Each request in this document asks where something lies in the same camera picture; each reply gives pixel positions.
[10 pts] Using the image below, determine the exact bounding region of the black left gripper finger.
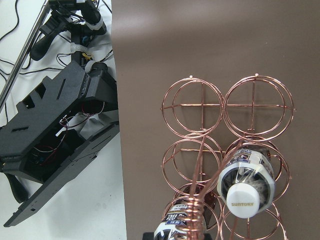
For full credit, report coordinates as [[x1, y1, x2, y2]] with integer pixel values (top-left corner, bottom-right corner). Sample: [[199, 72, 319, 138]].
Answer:
[[142, 232, 212, 240]]

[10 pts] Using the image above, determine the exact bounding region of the copper wire bottle basket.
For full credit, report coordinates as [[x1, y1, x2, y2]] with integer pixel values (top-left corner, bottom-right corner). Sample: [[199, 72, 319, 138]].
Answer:
[[161, 74, 295, 240]]

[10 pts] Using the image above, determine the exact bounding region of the tea bottle white cap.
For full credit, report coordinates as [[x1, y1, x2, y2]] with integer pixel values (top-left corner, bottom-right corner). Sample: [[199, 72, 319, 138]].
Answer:
[[153, 191, 218, 240], [217, 145, 275, 219]]

